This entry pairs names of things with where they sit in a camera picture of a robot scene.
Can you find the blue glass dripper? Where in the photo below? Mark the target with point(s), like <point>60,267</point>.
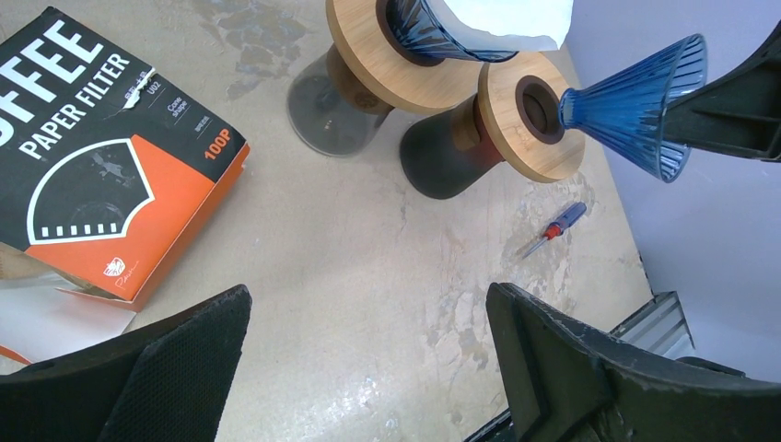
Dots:
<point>626,112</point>
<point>419,37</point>

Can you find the white paper coffee filters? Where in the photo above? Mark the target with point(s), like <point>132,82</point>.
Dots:
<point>41,317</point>

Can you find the red handled screwdriver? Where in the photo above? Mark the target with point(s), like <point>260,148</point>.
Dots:
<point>558,226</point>

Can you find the wooden dripper ring holder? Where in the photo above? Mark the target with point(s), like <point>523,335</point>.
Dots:
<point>362,36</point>

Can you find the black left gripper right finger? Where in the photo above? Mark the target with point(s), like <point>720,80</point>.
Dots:
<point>568,381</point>

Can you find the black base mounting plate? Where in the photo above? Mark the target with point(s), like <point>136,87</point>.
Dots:
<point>499,429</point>

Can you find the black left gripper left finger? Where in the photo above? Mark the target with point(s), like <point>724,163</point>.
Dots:
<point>167,381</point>

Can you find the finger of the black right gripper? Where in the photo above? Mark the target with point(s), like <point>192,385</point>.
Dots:
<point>737,115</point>

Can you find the clear glass carafe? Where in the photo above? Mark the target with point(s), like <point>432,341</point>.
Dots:
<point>331,110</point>

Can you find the aluminium frame rail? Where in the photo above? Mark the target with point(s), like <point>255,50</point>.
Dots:
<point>659,327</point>

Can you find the white paper coffee filter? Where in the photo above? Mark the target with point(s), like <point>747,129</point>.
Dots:
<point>512,25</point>

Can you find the dark carafe with red rim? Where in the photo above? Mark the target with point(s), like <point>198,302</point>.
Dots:
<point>444,154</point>

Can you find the black orange coffee filter box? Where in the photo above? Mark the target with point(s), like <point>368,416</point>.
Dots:
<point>108,170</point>

